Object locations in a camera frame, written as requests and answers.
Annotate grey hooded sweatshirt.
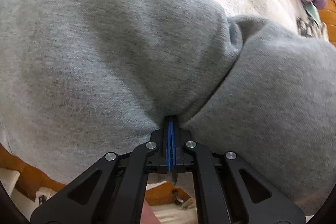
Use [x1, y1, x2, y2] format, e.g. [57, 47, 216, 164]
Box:
[1, 0, 335, 215]

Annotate wooden headboard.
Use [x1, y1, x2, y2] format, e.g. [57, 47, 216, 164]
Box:
[318, 0, 336, 46]

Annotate teal striped pillow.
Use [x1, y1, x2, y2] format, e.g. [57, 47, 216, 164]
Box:
[302, 2, 322, 26]

